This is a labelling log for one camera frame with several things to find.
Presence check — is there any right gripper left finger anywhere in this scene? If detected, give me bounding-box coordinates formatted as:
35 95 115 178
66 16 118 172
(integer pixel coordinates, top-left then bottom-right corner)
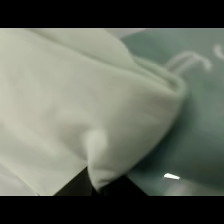
54 166 96 197

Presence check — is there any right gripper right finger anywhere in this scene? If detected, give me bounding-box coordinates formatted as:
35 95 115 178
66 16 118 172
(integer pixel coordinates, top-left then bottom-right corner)
99 174 150 197

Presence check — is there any pale green T-shirt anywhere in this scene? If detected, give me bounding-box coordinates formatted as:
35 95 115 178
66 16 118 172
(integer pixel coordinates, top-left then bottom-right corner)
0 27 188 197

